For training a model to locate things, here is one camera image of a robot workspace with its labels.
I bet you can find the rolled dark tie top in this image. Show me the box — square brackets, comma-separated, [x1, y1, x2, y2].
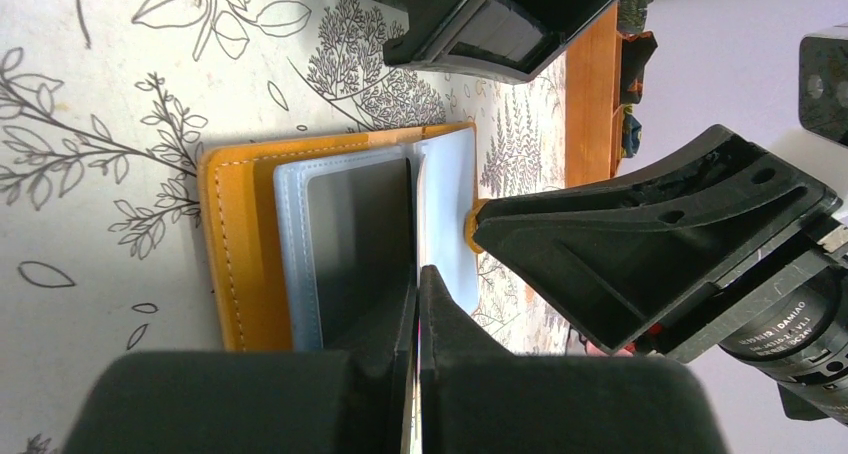
[617, 0, 653, 35]

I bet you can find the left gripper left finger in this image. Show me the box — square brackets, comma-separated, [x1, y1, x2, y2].
[332, 266, 418, 453]

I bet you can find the black plastic card box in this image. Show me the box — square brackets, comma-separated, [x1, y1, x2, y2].
[374, 0, 619, 84]

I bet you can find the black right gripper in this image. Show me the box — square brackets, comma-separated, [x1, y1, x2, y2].
[473, 125, 847, 424]

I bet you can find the floral patterned table mat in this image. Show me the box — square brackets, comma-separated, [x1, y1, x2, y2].
[0, 0, 571, 454]

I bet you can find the dark credit card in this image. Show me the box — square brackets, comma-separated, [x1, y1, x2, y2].
[307, 158, 413, 347]

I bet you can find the yellow leather card holder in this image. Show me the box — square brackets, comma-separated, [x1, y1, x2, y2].
[197, 122, 477, 352]

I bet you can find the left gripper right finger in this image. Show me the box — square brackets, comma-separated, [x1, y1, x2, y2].
[419, 265, 510, 453]

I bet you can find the orange wooden compartment tray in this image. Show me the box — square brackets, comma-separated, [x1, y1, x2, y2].
[565, 5, 623, 187]

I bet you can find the rolled green tie right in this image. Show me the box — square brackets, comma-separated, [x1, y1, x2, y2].
[621, 105, 642, 158]

